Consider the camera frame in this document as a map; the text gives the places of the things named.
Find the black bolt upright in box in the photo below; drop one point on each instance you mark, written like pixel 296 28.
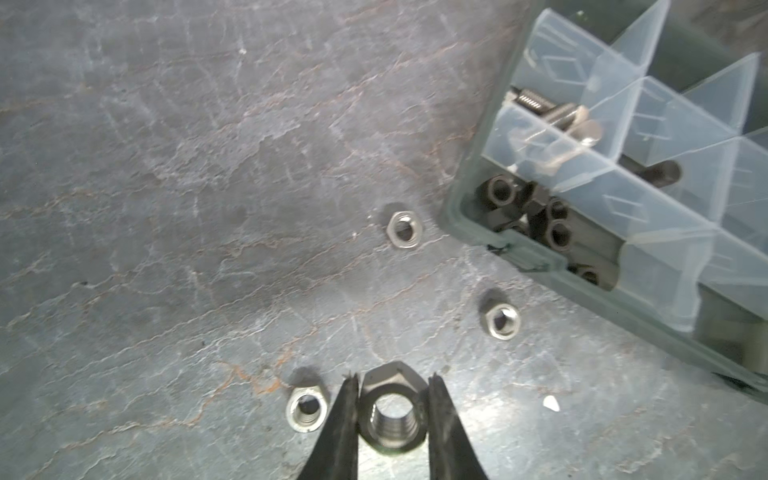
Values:
pixel 660 175

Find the silver bolt under others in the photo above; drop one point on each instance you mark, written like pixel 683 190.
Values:
pixel 531 100

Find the black silver screw left centre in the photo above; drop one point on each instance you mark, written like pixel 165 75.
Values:
pixel 307 408

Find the silver bolt standing upright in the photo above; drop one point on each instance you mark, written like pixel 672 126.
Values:
pixel 585 130

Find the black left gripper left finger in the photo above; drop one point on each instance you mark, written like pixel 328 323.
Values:
pixel 335 454

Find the grey compartment organizer box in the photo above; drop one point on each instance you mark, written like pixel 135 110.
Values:
pixel 683 267

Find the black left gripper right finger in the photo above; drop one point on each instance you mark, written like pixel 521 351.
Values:
pixel 451 455

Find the silver hex nut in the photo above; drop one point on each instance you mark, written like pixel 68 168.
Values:
pixel 502 321

